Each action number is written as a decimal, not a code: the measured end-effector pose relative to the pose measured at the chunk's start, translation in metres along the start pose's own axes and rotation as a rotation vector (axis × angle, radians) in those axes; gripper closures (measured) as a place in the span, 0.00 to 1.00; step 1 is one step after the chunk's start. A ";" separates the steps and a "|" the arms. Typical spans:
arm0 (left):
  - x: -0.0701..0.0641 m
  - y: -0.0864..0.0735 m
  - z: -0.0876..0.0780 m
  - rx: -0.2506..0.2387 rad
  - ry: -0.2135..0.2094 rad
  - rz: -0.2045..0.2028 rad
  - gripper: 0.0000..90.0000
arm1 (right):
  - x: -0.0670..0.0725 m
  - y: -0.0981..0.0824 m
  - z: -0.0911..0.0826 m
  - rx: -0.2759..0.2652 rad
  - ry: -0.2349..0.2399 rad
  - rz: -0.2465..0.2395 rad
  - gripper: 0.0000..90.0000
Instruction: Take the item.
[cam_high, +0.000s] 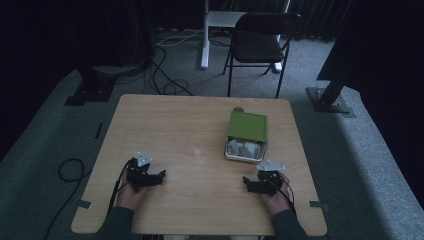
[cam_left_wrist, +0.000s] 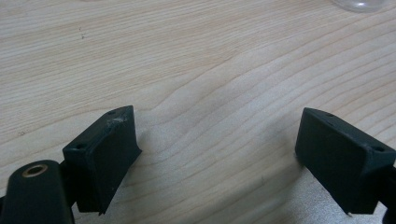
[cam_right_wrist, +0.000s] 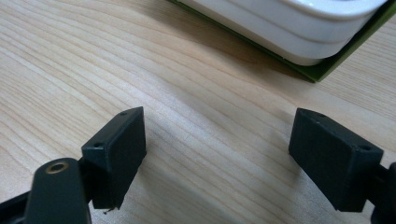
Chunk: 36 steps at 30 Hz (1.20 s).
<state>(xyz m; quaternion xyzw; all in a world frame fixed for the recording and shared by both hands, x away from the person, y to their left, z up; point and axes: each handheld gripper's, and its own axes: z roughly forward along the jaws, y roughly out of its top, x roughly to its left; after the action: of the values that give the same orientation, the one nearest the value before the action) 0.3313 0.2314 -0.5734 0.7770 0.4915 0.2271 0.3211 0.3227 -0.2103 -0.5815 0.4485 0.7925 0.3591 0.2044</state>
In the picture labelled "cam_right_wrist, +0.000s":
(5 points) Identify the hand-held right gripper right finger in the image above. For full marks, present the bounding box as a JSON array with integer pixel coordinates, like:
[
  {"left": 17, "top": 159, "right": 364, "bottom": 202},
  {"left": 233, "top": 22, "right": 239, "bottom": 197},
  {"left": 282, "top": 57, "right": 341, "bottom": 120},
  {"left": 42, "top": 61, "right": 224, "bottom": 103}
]
[{"left": 288, "top": 107, "right": 385, "bottom": 213}]

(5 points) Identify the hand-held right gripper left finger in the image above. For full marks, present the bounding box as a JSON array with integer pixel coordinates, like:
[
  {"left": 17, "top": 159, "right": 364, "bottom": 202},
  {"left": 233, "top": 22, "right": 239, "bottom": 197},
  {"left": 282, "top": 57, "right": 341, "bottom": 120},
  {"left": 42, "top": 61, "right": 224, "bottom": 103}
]
[{"left": 80, "top": 105, "right": 148, "bottom": 210}]

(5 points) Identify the green mat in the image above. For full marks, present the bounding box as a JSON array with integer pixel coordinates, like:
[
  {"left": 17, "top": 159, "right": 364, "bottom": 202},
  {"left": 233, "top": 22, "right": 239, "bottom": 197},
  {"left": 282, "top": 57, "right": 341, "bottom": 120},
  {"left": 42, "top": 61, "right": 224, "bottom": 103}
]
[{"left": 166, "top": 0, "right": 396, "bottom": 84}]

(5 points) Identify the white ceramic dish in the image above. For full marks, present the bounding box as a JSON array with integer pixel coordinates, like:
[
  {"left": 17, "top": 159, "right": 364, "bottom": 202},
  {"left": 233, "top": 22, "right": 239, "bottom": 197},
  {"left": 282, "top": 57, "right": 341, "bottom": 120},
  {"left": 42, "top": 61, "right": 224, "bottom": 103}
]
[{"left": 178, "top": 0, "right": 390, "bottom": 67}]

